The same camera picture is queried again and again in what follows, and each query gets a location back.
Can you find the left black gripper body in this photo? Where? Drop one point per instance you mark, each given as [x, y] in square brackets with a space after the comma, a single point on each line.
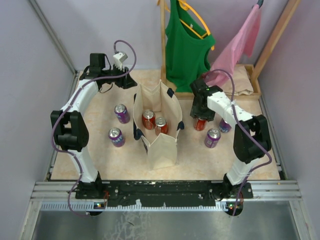
[119, 81]

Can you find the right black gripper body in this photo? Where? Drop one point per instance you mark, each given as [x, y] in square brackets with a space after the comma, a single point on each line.
[201, 111]

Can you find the red Coke can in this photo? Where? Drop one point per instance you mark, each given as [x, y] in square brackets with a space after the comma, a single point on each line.
[161, 126]
[148, 119]
[199, 124]

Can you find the purple fanta can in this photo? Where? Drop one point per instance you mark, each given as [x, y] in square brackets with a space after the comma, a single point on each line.
[212, 138]
[122, 113]
[224, 127]
[116, 136]

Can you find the beige canvas tote bag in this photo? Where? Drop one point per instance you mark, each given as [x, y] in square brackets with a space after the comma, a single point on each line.
[161, 150]

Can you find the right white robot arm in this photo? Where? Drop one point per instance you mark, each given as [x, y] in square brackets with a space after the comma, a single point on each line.
[251, 141]

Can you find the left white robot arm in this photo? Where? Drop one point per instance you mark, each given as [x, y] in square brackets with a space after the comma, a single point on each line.
[69, 132]

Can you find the folded beige cloth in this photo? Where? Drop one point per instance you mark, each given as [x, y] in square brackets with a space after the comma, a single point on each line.
[241, 80]

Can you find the green tank top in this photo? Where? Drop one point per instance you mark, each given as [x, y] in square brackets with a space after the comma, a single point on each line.
[186, 50]

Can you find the wooden clothes rack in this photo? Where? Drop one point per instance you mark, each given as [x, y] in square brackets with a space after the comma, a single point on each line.
[254, 71]

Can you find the pink shirt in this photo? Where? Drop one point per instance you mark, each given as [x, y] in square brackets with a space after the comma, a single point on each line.
[242, 44]

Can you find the yellow clothes hanger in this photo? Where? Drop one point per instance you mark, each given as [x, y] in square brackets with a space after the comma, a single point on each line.
[197, 22]

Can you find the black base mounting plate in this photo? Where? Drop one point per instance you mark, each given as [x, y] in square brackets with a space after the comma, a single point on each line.
[172, 193]

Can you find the grey clothes hanger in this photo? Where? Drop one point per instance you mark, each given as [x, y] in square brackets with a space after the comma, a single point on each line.
[260, 3]

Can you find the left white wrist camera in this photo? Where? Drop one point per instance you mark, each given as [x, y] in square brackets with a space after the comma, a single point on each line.
[119, 59]

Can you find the aluminium frame rail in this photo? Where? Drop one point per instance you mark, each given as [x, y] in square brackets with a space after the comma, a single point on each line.
[59, 196]

